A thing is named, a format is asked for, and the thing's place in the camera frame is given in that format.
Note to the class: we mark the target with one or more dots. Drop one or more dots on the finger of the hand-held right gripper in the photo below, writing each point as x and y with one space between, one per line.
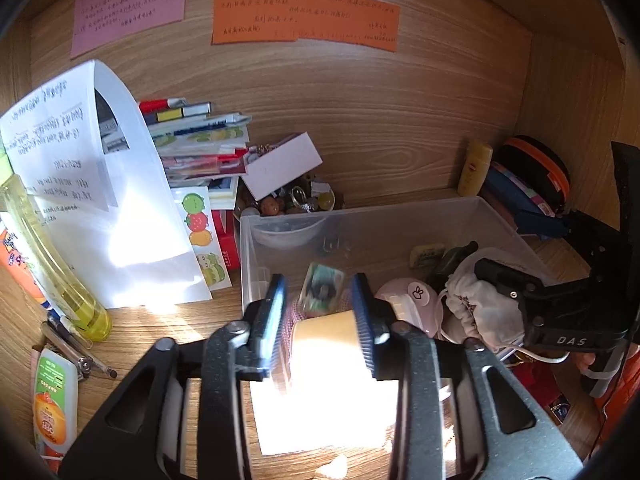
452 262
510 282

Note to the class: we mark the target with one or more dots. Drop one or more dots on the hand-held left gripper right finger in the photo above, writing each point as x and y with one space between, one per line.
362 322

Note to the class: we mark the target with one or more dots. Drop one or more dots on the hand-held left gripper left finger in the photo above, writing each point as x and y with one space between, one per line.
272 322

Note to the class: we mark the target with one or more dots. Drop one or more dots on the cream plastic cup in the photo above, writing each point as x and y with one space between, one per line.
325 360

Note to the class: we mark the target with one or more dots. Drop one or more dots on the pink round lidded container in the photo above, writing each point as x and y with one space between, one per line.
415 305

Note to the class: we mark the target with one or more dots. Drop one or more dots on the clear plastic storage box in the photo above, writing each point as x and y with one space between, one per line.
380 230

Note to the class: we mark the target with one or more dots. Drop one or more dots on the wooden desktop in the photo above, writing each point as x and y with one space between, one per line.
150 332

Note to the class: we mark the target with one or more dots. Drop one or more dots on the person's right hand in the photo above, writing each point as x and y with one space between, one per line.
590 365

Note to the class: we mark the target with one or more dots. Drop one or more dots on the small picture card pack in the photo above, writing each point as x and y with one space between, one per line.
322 287

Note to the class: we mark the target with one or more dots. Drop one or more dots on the dark blue pouch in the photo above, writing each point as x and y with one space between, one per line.
525 212

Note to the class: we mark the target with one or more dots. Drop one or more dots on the red box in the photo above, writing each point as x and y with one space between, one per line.
227 240

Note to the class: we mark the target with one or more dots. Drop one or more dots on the small yellow bottle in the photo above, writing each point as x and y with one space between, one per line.
475 170

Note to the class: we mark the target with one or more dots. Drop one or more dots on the red cloth item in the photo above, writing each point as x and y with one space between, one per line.
537 385

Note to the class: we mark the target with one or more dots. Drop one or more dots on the cartoon sticker sheet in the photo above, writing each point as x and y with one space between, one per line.
205 240

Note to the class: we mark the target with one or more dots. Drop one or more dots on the black orange zip case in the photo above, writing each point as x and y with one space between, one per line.
540 165

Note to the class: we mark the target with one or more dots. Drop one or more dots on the white bowl with trinkets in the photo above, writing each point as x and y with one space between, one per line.
295 200

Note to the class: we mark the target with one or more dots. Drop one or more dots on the white card box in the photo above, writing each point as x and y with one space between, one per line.
285 165

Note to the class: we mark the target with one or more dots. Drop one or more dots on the white printed papers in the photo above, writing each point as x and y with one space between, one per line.
125 210

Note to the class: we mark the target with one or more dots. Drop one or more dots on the metal pen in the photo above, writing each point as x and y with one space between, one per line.
80 350

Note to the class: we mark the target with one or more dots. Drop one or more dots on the stack of books and cards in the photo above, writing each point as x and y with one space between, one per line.
200 135

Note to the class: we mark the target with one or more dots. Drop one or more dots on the yellow spray bottle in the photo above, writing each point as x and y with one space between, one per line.
55 280

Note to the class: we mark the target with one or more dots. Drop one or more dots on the white green orange bottle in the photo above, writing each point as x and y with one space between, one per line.
54 405

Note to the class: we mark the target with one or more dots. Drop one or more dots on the orange sunscreen tube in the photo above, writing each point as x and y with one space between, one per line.
20 270

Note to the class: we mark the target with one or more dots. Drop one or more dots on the orange paper note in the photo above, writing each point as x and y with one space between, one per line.
305 20

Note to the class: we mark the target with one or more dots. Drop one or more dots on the pink paper note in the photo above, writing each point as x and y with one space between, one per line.
127 5

